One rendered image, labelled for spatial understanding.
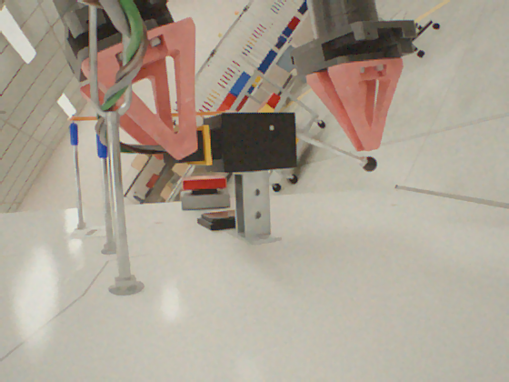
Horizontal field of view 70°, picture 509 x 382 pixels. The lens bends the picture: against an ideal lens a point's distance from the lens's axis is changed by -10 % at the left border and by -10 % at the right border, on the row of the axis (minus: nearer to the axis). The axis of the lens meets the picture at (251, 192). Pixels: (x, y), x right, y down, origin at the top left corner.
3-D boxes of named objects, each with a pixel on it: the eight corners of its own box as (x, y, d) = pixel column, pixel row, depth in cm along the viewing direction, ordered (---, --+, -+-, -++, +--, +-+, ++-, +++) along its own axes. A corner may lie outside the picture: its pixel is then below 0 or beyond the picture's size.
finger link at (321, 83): (371, 159, 29) (348, 32, 28) (318, 157, 36) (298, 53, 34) (431, 142, 32) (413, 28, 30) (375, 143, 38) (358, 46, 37)
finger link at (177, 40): (145, 184, 22) (65, 25, 19) (128, 178, 28) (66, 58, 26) (247, 128, 24) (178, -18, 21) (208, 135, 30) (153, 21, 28)
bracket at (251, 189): (282, 240, 29) (279, 169, 28) (251, 245, 28) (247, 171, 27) (254, 229, 33) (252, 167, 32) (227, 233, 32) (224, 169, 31)
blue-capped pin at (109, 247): (123, 252, 27) (113, 125, 26) (101, 255, 26) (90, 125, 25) (120, 247, 28) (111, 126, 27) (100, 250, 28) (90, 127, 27)
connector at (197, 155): (241, 156, 28) (239, 127, 28) (174, 163, 25) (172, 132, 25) (222, 157, 30) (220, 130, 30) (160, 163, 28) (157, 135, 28)
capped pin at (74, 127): (92, 227, 36) (84, 112, 35) (77, 230, 35) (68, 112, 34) (85, 226, 37) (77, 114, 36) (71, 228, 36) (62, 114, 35)
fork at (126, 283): (143, 280, 21) (127, 5, 19) (149, 291, 19) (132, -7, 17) (104, 286, 20) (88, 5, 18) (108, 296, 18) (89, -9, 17)
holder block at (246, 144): (297, 167, 29) (295, 112, 29) (224, 173, 27) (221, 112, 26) (271, 166, 33) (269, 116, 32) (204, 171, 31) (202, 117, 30)
